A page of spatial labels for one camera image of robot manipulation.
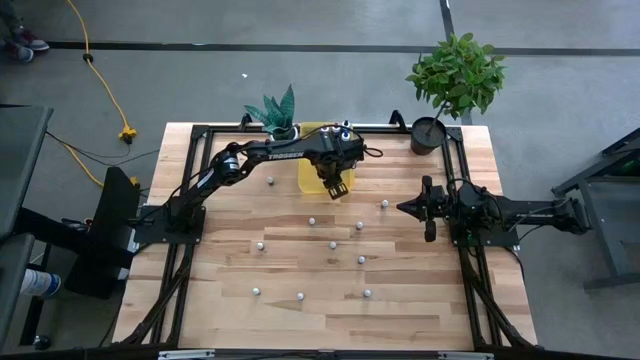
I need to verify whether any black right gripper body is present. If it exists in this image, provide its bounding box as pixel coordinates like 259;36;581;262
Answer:
420;174;454;243

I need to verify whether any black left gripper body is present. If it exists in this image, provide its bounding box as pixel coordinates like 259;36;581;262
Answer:
313;148;354;184

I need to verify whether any yellow translucent plastic tray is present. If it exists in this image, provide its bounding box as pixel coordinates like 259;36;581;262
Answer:
297;121;356;195

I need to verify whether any leafy tree in black pot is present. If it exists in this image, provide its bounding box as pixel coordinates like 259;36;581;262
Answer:
405;32;507;156

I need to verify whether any snake plant in white pot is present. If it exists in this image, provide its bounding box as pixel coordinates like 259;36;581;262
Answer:
243;83;301;142

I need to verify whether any dark grey cart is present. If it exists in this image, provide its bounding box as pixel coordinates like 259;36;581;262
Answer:
551;127;640;292

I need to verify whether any black stand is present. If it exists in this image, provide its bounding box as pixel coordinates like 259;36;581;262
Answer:
12;166;144;301

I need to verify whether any dark grey desk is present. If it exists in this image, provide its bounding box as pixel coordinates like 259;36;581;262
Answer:
0;232;37;351
0;103;55;241

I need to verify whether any white object with blue rim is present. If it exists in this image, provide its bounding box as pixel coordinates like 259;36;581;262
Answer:
19;268;63;300

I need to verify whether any person's shoe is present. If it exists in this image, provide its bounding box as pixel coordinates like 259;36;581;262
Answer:
0;40;35;64
13;28;51;52

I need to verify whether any person's leg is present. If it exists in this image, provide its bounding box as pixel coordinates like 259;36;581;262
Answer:
0;0;24;34

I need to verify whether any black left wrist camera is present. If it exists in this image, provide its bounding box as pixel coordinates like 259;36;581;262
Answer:
335;134;369;161

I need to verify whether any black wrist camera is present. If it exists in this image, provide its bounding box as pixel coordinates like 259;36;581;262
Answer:
335;134;369;161
457;180;494;214

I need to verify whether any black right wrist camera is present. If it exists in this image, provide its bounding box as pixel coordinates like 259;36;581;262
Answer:
457;180;494;214

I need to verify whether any black aluminium extrusion frame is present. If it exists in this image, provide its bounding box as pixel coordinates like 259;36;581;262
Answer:
113;122;540;351

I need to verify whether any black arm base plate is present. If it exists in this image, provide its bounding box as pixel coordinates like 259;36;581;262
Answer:
132;203;207;246
449;219;521;250

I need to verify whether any silver metal bracket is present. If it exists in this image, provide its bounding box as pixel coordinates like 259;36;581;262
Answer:
437;351;495;360
157;349;217;360

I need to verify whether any yellow extension cord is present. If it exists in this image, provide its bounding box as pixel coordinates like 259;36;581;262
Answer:
65;0;142;189

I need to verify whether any black floor cable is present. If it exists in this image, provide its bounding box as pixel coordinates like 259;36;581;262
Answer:
43;130;162;167

